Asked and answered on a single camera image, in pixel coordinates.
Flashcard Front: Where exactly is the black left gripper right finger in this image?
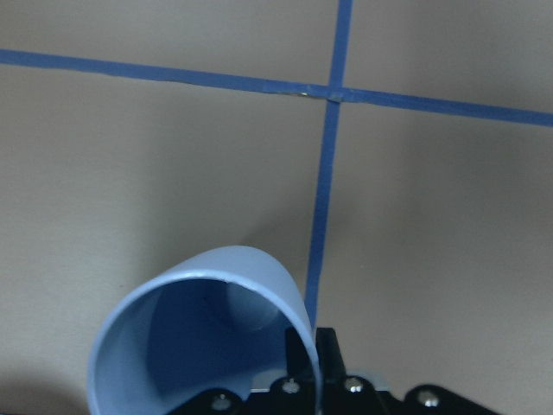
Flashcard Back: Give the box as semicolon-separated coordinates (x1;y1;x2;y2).
315;327;346;385

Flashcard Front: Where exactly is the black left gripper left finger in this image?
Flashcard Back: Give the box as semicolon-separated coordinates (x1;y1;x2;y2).
284;328;318;389

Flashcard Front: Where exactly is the blue cup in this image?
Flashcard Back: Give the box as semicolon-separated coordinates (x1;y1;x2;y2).
87;246;322;414

